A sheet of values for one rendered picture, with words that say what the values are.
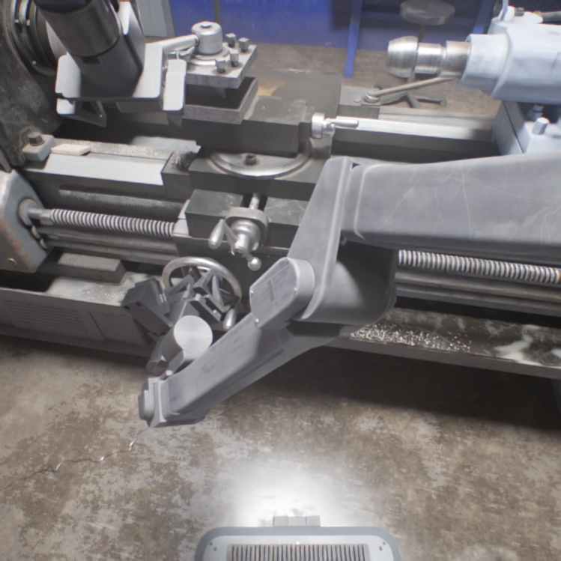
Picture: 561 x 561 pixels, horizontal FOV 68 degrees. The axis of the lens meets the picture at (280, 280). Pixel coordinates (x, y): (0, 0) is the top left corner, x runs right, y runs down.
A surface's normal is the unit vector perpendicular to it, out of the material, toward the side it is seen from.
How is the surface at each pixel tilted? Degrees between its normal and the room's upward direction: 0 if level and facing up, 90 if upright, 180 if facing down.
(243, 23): 90
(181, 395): 56
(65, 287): 0
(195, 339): 32
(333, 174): 61
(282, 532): 45
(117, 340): 90
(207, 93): 90
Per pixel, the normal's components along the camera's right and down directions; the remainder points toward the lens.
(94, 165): -0.10, -0.09
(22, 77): 0.99, 0.13
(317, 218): -0.83, -0.11
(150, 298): 0.85, -0.22
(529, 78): -0.17, 0.76
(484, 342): 0.00, -0.65
